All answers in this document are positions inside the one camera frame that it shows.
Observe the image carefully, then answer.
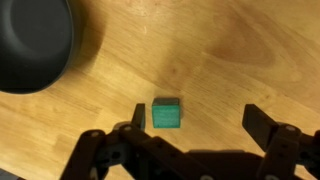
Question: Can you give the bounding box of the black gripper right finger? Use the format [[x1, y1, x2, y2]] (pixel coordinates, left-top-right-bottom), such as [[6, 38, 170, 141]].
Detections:
[[242, 103, 320, 180]]

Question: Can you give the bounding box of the black bowl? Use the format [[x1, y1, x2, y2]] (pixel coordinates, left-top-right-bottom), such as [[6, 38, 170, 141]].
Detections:
[[0, 0, 83, 95]]

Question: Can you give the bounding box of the green wooden block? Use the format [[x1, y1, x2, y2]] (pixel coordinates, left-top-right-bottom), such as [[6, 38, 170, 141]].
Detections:
[[151, 97, 182, 129]]

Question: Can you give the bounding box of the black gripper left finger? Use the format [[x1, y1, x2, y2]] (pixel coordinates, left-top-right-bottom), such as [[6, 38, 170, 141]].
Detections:
[[59, 103, 214, 180]]

